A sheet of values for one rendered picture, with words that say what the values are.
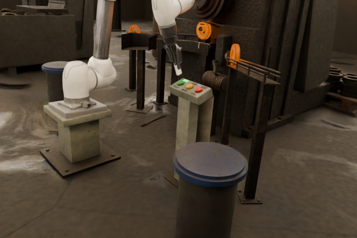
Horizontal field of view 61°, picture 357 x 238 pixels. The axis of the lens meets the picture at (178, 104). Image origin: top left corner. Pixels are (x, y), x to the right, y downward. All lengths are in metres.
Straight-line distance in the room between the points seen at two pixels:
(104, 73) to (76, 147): 0.51
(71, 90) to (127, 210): 0.80
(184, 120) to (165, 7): 0.62
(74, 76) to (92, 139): 0.44
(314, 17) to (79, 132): 2.18
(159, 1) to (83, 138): 1.01
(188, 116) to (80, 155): 0.80
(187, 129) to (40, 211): 0.87
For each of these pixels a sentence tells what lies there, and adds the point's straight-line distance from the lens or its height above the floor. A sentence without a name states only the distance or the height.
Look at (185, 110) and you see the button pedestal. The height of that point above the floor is 0.47.
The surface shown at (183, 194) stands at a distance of 1.33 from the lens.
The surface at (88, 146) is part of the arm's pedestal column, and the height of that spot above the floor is 0.10.
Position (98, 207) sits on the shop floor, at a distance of 1.73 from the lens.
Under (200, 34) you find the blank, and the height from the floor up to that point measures 0.78.
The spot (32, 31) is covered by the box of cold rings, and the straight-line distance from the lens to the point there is 4.37.
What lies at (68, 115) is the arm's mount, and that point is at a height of 0.37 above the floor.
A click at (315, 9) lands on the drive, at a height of 1.03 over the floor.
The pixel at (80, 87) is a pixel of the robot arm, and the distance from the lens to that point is 1.95.
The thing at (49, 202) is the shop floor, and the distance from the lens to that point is 1.82.
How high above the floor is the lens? 1.07
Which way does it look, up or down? 20 degrees down
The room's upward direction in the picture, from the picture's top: 3 degrees clockwise
